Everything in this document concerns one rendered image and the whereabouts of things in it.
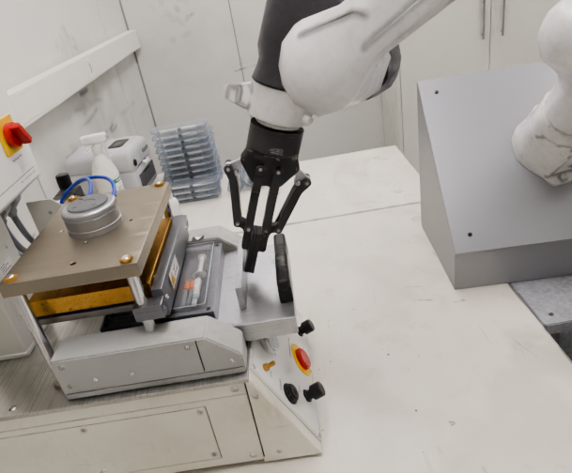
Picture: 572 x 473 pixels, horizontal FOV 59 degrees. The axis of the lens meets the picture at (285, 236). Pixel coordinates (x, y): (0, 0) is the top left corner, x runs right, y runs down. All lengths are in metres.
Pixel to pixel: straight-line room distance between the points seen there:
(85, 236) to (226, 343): 0.25
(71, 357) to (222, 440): 0.24
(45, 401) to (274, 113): 0.50
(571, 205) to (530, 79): 0.30
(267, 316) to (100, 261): 0.24
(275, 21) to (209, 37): 2.53
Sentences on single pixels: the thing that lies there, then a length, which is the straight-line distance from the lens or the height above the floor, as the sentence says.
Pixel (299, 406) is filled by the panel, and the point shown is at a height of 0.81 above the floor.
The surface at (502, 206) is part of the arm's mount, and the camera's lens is 1.12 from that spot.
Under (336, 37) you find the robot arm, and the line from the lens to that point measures 0.53.
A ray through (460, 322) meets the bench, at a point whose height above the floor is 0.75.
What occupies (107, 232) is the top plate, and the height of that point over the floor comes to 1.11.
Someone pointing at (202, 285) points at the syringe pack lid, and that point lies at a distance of 0.77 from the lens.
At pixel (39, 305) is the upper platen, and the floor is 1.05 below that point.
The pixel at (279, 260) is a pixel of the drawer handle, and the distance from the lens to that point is 0.77.
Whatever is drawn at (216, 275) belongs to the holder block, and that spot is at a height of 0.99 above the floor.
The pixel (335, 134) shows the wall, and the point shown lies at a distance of 3.32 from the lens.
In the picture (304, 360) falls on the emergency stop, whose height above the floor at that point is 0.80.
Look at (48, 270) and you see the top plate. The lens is 0.71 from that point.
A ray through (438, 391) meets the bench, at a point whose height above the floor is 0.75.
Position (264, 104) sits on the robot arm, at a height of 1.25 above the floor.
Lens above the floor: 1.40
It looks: 28 degrees down
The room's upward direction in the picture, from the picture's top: 10 degrees counter-clockwise
